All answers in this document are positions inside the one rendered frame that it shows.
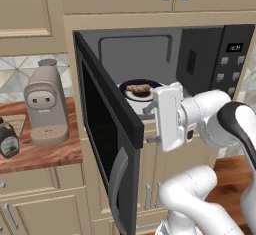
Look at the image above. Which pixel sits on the beige drawer front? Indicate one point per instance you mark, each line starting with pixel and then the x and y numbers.
pixel 30 180

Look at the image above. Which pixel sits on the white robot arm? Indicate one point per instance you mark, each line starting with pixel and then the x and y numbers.
pixel 206 112

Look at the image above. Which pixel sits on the light wooden cutting board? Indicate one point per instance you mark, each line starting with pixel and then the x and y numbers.
pixel 15 122

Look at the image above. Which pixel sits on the beige coffee machine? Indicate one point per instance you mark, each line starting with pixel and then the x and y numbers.
pixel 45 105

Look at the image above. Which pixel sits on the beige base cupboard door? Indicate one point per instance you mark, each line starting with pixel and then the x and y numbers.
pixel 176 159
pixel 46 215
pixel 146 179

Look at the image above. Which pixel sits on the black microwave door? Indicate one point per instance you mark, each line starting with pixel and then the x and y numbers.
pixel 106 125

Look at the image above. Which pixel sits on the brown syrup bottle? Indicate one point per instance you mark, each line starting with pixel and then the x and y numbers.
pixel 7 140

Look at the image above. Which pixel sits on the black microwave oven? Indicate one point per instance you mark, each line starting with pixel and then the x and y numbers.
pixel 186 62

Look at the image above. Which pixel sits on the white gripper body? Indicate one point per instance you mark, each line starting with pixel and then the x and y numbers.
pixel 170 117

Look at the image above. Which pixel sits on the dark blue plate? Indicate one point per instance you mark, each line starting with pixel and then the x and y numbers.
pixel 136 90

